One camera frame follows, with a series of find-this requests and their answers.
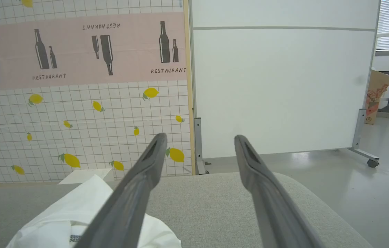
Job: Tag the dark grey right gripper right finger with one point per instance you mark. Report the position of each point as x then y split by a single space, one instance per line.
273 213

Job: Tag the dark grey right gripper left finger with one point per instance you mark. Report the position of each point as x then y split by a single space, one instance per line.
129 203

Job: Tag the white rectangular block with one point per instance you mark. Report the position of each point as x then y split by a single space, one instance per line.
84 175

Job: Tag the white garment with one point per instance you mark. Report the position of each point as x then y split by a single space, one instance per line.
73 206

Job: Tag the brown cardboard box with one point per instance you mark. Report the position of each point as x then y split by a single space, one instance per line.
375 93

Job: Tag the grey fabric sofa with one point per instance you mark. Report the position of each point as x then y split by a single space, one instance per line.
208 206

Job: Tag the white rolling partition board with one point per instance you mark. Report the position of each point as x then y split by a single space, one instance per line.
277 86

